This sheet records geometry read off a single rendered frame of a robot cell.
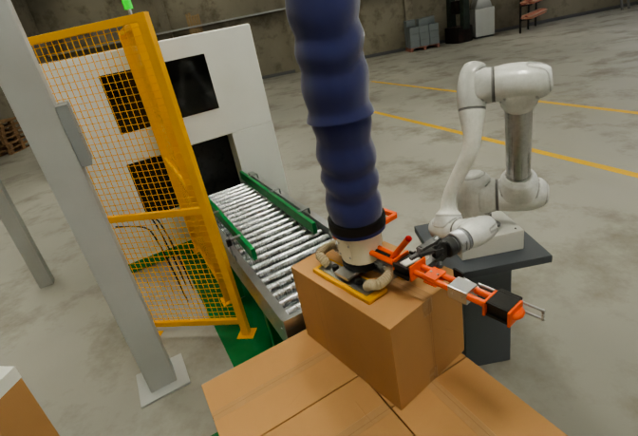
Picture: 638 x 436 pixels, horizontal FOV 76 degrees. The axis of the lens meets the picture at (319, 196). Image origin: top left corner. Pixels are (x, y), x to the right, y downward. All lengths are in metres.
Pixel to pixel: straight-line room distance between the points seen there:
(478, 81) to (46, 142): 1.90
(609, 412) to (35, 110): 3.00
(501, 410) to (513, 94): 1.14
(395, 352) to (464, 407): 0.36
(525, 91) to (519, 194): 0.53
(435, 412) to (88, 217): 1.83
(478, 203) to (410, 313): 0.77
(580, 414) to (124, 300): 2.40
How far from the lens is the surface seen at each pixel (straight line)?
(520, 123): 1.77
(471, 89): 1.67
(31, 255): 4.79
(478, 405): 1.77
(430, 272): 1.44
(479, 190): 2.04
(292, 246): 2.83
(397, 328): 1.48
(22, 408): 1.93
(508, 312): 1.29
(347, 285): 1.63
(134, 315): 2.65
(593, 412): 2.55
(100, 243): 2.43
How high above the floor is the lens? 1.94
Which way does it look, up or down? 24 degrees down
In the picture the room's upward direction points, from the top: 11 degrees counter-clockwise
